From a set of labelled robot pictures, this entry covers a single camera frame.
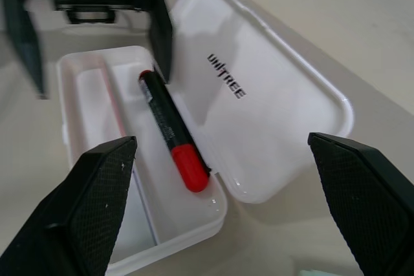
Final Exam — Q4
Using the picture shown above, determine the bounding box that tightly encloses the black marker with red cap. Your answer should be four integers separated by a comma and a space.
137, 69, 211, 193

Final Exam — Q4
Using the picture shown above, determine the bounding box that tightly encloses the white plastic pencil case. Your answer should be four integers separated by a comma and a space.
56, 0, 355, 273

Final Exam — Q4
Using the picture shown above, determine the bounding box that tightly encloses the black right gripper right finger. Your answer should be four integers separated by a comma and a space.
307, 131, 414, 276

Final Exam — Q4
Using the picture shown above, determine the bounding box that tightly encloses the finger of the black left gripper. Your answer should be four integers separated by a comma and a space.
147, 0, 175, 83
2, 0, 50, 100

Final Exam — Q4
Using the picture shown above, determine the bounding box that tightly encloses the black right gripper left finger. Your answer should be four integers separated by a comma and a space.
0, 136, 138, 276

